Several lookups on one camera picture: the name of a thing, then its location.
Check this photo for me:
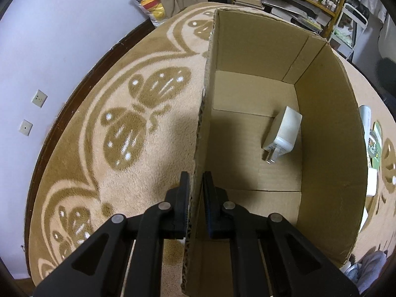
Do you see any white wall charger plug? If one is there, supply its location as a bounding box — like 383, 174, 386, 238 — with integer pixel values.
262, 106, 303, 164

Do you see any brown cardboard box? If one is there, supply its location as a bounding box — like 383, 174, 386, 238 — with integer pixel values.
182, 6, 367, 296

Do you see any white power bank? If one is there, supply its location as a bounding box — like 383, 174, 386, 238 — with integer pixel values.
366, 168, 378, 197

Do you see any white remote control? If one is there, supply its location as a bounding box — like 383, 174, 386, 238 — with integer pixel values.
359, 105, 372, 149

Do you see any grey clothing on floor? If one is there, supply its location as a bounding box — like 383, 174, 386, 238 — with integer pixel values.
342, 250, 387, 294

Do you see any beige patterned round rug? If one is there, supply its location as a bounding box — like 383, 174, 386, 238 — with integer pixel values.
27, 3, 395, 296

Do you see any green cartoon oval coaster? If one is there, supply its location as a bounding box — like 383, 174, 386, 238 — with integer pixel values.
368, 121, 383, 170

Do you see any white plastic cart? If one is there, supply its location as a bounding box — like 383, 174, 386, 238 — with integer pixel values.
329, 2, 370, 59

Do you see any lower white wall socket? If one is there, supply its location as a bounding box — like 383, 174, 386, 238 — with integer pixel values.
19, 119, 33, 136

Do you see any white wall socket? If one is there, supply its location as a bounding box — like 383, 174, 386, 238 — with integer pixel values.
19, 119, 33, 136
31, 90, 48, 108

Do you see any upper white wall socket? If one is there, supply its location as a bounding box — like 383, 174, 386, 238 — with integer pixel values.
31, 90, 48, 108

